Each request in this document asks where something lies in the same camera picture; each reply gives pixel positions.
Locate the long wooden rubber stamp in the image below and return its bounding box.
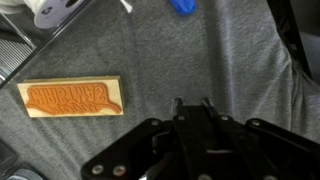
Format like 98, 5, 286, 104
16, 74, 126, 119

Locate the white ribbon spool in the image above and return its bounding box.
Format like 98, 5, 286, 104
32, 0, 85, 30

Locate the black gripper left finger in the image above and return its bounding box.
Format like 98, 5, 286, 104
81, 97, 209, 180

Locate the clear desk organizer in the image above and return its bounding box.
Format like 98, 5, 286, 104
0, 0, 95, 90

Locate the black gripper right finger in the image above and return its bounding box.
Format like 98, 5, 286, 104
200, 97, 320, 180

